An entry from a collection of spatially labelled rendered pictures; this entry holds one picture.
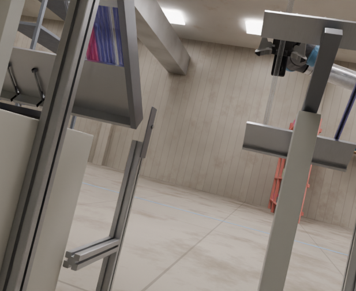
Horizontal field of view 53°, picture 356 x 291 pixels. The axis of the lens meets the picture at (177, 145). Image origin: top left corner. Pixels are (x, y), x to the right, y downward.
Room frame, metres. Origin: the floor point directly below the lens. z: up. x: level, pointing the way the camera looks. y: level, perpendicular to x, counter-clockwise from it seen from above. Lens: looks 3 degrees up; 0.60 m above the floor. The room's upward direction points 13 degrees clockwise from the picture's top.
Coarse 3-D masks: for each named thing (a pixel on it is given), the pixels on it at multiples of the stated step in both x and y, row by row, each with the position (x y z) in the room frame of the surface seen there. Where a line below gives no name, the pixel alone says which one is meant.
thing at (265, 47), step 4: (264, 40) 1.11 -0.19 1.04; (260, 44) 1.10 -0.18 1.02; (264, 44) 1.11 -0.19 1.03; (268, 44) 1.13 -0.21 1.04; (260, 48) 1.11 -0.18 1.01; (264, 48) 1.12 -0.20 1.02; (268, 48) 1.13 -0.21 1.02; (256, 52) 1.09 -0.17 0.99; (260, 52) 1.10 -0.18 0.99; (264, 52) 1.12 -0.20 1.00; (268, 52) 1.13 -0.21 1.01
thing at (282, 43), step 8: (288, 0) 0.87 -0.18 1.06; (288, 8) 0.88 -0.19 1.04; (280, 40) 0.95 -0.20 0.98; (280, 48) 0.96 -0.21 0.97; (280, 56) 0.98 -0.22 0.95; (280, 64) 1.00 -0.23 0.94; (272, 80) 1.04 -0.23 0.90; (272, 88) 1.06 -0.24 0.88; (272, 96) 1.07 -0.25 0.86; (264, 120) 1.15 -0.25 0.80
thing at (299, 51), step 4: (300, 44) 1.09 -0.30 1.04; (304, 44) 1.07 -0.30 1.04; (296, 48) 1.11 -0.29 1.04; (300, 48) 1.09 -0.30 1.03; (304, 48) 1.07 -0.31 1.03; (292, 52) 1.12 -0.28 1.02; (296, 52) 1.12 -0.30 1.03; (300, 52) 1.09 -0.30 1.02; (304, 52) 1.07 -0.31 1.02; (292, 56) 1.11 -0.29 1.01; (296, 56) 1.10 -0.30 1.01; (300, 56) 1.08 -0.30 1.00; (304, 56) 1.08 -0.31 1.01; (300, 60) 1.08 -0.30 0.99; (304, 60) 1.05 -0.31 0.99
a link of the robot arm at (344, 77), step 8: (288, 64) 1.42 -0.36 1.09; (304, 72) 1.43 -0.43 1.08; (336, 72) 1.40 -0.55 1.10; (344, 72) 1.41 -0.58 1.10; (352, 72) 1.41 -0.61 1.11; (328, 80) 1.43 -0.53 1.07; (336, 80) 1.42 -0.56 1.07; (344, 80) 1.41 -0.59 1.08; (352, 80) 1.41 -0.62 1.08; (352, 88) 1.43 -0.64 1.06
